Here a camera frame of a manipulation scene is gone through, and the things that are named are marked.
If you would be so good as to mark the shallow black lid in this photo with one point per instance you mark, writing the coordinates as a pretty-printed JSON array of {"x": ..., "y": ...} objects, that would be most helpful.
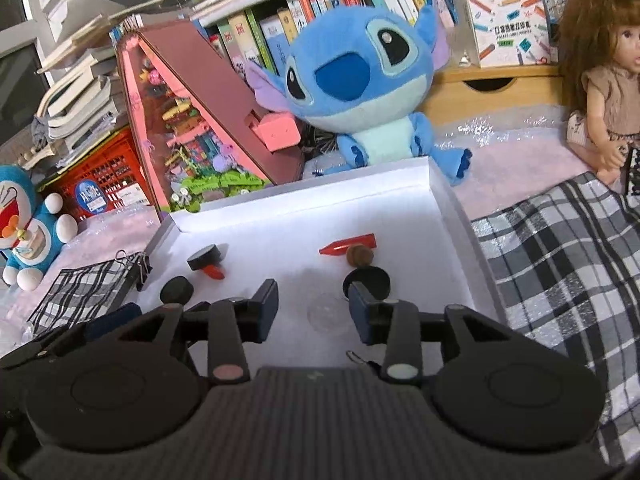
[{"x": 372, "y": 280}]

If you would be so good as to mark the thick black puck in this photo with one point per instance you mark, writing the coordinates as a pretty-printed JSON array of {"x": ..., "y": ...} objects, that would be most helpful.
[
  {"x": 176, "y": 290},
  {"x": 205, "y": 256}
]

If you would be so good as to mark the blue white cat plush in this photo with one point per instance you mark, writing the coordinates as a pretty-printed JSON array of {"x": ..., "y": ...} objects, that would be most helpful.
[{"x": 25, "y": 220}]

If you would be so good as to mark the small black binder clip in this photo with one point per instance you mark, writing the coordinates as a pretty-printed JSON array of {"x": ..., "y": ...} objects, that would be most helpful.
[{"x": 137, "y": 267}]

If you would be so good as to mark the black white plaid cloth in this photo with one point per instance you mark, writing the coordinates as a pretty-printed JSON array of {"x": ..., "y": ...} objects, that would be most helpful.
[{"x": 550, "y": 260}]

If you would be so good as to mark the brown walnut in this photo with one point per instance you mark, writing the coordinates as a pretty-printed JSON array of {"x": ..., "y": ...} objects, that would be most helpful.
[{"x": 360, "y": 256}]

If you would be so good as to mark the pink triangular miniature house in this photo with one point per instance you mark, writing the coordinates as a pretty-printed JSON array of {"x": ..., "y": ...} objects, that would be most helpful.
[{"x": 200, "y": 110}]

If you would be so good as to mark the white box with pencil print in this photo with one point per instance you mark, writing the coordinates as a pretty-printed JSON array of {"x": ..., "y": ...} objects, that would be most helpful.
[{"x": 507, "y": 30}]

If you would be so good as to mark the long-haired baby doll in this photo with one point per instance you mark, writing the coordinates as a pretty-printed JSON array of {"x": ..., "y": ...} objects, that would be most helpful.
[{"x": 610, "y": 95}]

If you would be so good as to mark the row of upright books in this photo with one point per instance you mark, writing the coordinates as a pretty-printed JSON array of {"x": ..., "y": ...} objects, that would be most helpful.
[{"x": 310, "y": 5}]

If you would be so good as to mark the large black binder clip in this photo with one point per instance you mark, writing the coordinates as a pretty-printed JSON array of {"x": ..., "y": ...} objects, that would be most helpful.
[{"x": 374, "y": 366}]

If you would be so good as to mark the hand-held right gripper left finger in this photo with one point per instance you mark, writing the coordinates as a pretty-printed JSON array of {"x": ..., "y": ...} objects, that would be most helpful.
[{"x": 262, "y": 310}]

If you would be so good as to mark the wooden drawer organizer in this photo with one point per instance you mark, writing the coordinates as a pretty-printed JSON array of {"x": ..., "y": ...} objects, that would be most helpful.
[{"x": 500, "y": 95}]

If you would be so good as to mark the blue alien plush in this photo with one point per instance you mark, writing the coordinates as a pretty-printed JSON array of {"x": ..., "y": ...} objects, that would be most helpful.
[{"x": 360, "y": 75}]

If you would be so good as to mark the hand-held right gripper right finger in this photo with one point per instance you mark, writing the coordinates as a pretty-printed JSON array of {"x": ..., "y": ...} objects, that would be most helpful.
[{"x": 365, "y": 315}]

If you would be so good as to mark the red plastic crate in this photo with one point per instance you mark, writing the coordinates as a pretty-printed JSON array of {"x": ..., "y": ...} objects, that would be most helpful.
[{"x": 115, "y": 170}]

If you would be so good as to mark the pile of stacked books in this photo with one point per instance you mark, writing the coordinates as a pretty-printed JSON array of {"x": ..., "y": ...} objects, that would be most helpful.
[{"x": 80, "y": 85}]

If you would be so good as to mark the white cardboard box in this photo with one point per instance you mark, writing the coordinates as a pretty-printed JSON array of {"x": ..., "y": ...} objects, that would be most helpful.
[{"x": 280, "y": 230}]

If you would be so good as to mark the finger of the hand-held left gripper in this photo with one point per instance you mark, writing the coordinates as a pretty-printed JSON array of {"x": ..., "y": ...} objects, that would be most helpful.
[{"x": 112, "y": 321}]

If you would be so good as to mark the red pointed plastic piece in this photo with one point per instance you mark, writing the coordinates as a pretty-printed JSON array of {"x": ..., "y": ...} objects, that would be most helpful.
[
  {"x": 345, "y": 246},
  {"x": 214, "y": 272}
]

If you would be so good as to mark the small clear plastic bowl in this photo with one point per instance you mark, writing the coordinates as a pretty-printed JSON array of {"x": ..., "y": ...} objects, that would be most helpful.
[{"x": 327, "y": 317}]

